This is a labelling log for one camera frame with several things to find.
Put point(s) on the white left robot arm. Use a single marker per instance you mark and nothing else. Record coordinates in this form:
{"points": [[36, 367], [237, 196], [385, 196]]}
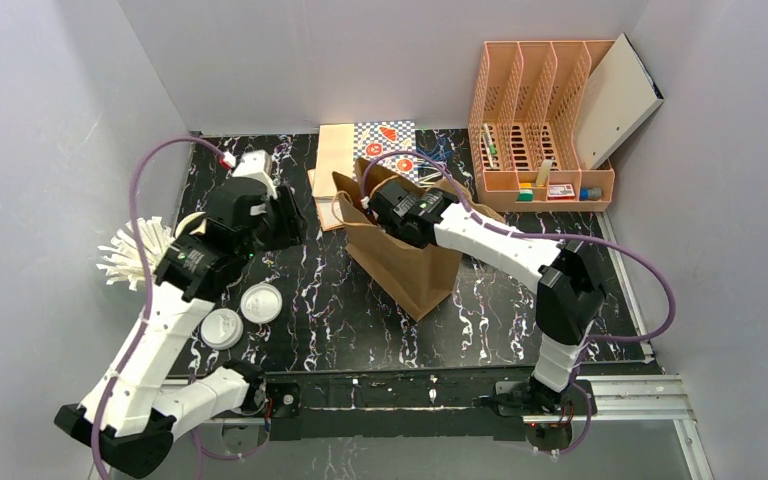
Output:
{"points": [[126, 420]]}

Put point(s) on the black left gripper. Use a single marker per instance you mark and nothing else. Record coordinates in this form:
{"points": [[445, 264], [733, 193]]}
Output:
{"points": [[292, 216]]}

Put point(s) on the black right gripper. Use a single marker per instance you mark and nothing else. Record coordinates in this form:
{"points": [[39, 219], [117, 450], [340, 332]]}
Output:
{"points": [[376, 208]]}

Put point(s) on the checkered paper sheet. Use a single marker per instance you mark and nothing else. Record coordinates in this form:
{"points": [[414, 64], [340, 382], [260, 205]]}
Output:
{"points": [[372, 139]]}

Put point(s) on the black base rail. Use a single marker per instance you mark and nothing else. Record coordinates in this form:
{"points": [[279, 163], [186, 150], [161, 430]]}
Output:
{"points": [[501, 390]]}

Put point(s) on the green cup of stirrers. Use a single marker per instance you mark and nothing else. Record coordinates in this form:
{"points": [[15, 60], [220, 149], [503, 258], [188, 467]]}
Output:
{"points": [[120, 260]]}

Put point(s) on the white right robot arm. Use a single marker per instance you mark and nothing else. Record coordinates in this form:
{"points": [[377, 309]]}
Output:
{"points": [[562, 275]]}

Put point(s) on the orange file organizer rack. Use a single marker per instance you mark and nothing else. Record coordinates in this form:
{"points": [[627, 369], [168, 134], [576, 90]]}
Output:
{"points": [[521, 126]]}

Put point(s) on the white lid on table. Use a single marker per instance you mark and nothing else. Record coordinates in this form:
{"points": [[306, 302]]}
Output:
{"points": [[261, 303]]}

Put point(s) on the white folder board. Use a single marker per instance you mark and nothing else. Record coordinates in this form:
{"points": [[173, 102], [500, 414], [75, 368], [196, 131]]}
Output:
{"points": [[620, 95]]}

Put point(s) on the brown paper bag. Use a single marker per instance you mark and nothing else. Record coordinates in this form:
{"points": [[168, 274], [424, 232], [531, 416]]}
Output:
{"points": [[418, 280]]}

